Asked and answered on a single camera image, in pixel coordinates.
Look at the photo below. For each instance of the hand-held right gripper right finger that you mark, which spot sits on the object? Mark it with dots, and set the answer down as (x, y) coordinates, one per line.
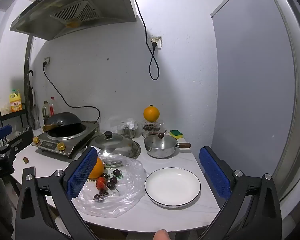
(213, 172)

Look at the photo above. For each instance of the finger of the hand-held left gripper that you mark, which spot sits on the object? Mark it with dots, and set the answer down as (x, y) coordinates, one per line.
(22, 138)
(1, 133)

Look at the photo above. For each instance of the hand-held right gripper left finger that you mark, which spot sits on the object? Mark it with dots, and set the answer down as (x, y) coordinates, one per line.
(82, 172)

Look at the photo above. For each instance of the large orange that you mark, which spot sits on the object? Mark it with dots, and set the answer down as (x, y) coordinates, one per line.
(98, 168)

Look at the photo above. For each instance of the white plate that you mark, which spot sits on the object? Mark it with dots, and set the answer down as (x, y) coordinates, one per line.
(172, 187)

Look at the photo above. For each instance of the printed clear plastic bag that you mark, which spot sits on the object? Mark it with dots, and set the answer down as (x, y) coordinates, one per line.
(130, 180)

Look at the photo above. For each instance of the person's right hand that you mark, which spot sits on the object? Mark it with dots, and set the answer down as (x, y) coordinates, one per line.
(161, 235)

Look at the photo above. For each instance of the small red strawberry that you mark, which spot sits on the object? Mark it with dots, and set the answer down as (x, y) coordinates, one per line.
(26, 159)

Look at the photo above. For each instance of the black umbrella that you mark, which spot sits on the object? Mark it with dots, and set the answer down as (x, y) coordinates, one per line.
(36, 115)

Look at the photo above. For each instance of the steel induction cooker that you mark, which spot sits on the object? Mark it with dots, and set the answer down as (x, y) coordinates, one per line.
(72, 142)

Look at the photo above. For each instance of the yellow detergent bottle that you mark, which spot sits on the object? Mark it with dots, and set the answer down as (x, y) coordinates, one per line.
(16, 103)

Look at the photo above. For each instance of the large steel pot lid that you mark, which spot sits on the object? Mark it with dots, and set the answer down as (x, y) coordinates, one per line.
(115, 145)

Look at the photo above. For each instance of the black wok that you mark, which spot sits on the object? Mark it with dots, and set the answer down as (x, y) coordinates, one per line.
(65, 118)

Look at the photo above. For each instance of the yellow green sponge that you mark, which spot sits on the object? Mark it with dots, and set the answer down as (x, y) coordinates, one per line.
(177, 133)

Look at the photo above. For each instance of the small steel saucepan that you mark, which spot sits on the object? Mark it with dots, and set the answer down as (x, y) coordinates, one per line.
(160, 150)

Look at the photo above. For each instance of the small steel cup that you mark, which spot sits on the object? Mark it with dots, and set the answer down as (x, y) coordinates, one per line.
(134, 132)
(127, 132)

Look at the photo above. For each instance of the crumpled clear bag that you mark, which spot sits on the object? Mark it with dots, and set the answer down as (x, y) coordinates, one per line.
(130, 123)

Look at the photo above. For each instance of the clear plastic fruit box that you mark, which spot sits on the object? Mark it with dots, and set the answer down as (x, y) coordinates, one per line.
(162, 124)

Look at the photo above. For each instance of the small white bowl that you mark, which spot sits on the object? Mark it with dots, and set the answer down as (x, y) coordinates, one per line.
(145, 134)

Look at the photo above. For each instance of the grey vertical pipe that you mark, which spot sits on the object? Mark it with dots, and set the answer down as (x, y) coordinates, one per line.
(27, 62)

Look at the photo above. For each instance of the heap of boxed cherries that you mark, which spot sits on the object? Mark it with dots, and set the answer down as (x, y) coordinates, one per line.
(151, 127)

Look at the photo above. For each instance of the orange with green stem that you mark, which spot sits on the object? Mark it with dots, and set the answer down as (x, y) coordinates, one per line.
(151, 114)

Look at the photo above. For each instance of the small white wall socket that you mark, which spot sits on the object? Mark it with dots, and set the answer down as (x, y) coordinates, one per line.
(47, 60)

